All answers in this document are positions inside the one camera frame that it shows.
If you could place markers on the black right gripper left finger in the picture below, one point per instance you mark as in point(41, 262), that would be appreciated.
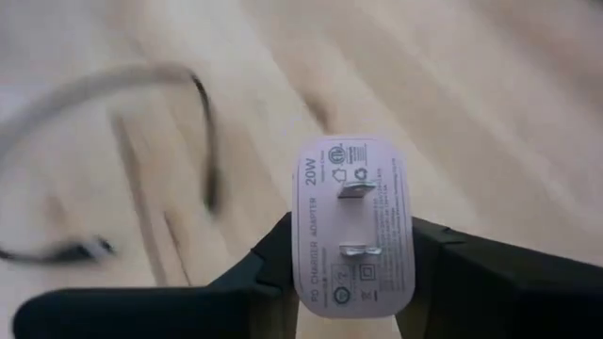
point(141, 315)

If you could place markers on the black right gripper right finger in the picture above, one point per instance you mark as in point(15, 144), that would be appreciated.
point(494, 296)

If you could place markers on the pink USB charger adapter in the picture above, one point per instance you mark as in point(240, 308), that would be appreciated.
point(353, 226)

